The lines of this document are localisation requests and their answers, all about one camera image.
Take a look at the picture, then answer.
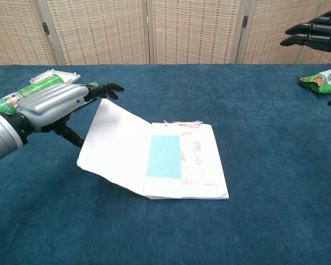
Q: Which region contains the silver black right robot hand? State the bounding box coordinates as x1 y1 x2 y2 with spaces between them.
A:
280 9 331 107

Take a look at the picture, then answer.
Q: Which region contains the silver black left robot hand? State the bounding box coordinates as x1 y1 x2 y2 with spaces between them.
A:
16 82 125 148

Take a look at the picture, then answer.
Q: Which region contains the yellow and white notebook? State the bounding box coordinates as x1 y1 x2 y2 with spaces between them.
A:
76 98 229 200

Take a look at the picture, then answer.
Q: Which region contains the light blue tasselled bookmark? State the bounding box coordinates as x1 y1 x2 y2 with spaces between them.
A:
145 120 204 198

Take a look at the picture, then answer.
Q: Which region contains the green cylindrical snack can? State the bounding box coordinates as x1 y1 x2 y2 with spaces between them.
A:
0 75 66 115

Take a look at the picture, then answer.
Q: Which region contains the white plastic tray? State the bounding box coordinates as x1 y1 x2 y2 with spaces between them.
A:
29 70 81 85

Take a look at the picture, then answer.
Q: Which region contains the green snack bag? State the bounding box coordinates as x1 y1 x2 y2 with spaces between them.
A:
297 65 331 96

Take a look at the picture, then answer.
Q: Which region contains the woven bamboo folding screen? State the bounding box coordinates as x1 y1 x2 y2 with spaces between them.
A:
0 0 331 67

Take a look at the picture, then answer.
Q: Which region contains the blue velvet table cloth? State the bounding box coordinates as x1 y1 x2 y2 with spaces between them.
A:
0 63 331 265

